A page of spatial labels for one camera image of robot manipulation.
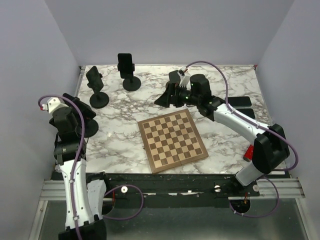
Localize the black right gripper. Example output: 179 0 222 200
154 82 201 108

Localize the black round phone stand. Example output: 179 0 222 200
122 64 141 92
87 72 110 109

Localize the dark blue phone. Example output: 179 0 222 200
228 96 252 108

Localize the black front phone stand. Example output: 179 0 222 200
76 118 99 138

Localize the black phone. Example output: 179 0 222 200
62 93 96 121

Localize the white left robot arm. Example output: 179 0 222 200
50 106 107 240

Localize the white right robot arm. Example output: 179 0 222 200
154 70 290 196

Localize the round wooden phone stand left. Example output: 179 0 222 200
165 70 181 88

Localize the wooden chessboard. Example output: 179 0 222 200
137 109 209 174

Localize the red toy microphone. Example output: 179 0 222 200
243 145 254 162

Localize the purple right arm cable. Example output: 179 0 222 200
184 60 299 218

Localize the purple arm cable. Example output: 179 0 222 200
37 95 145 240
184 60 299 218

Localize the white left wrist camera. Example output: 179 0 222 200
40 97 67 114

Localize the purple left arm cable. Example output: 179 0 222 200
37 95 145 240

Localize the aluminium front rail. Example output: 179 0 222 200
40 178 305 201

